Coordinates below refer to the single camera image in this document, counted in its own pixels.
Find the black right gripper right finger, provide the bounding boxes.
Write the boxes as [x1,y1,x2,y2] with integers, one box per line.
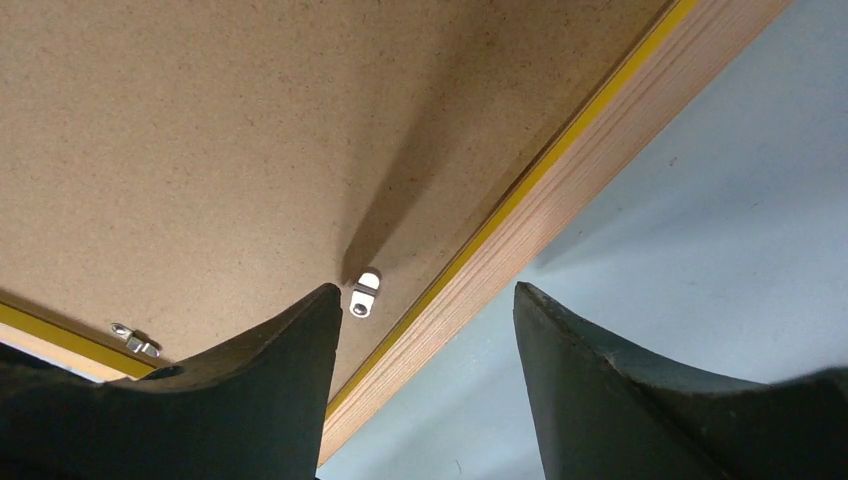
[513,282,847,479]

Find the brown cardboard backing board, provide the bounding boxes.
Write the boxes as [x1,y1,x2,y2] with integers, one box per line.
[1,1,667,387]

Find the silver metal turn clip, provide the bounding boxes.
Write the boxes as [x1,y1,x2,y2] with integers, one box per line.
[349,268,381,319]
[110,322,161,358]

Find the yellow wooden picture frame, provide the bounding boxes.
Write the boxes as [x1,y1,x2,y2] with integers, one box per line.
[1,1,787,461]

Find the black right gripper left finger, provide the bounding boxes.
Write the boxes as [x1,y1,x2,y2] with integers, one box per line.
[1,283,342,479]

